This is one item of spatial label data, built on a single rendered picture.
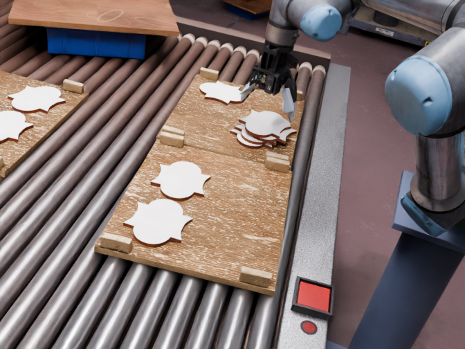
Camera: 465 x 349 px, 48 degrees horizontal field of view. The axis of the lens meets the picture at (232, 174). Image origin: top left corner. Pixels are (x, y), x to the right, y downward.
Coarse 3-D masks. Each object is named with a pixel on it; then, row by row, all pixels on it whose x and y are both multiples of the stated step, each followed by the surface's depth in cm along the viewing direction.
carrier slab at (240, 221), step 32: (160, 160) 126; (192, 160) 128; (224, 160) 130; (128, 192) 114; (160, 192) 116; (224, 192) 120; (256, 192) 122; (288, 192) 124; (192, 224) 109; (224, 224) 110; (256, 224) 112; (128, 256) 99; (160, 256) 100; (192, 256) 101; (224, 256) 103; (256, 256) 104; (256, 288) 98
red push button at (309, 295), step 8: (304, 288) 100; (312, 288) 101; (320, 288) 101; (304, 296) 99; (312, 296) 99; (320, 296) 99; (328, 296) 100; (304, 304) 97; (312, 304) 97; (320, 304) 98; (328, 304) 98
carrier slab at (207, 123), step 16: (192, 80) 163; (208, 80) 165; (192, 96) 154; (256, 96) 161; (272, 96) 163; (176, 112) 145; (192, 112) 147; (208, 112) 148; (224, 112) 150; (240, 112) 151; (176, 128) 139; (192, 128) 140; (208, 128) 141; (224, 128) 143; (192, 144) 134; (208, 144) 135; (224, 144) 136; (288, 144) 141; (256, 160) 132
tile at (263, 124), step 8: (256, 112) 145; (264, 112) 145; (272, 112) 146; (240, 120) 140; (248, 120) 140; (256, 120) 141; (264, 120) 142; (272, 120) 142; (280, 120) 143; (248, 128) 137; (256, 128) 137; (264, 128) 138; (272, 128) 139; (280, 128) 140; (288, 128) 141; (256, 136) 136; (264, 136) 136
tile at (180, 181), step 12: (168, 168) 122; (180, 168) 122; (192, 168) 123; (156, 180) 117; (168, 180) 118; (180, 180) 119; (192, 180) 120; (204, 180) 120; (168, 192) 115; (180, 192) 115; (192, 192) 116
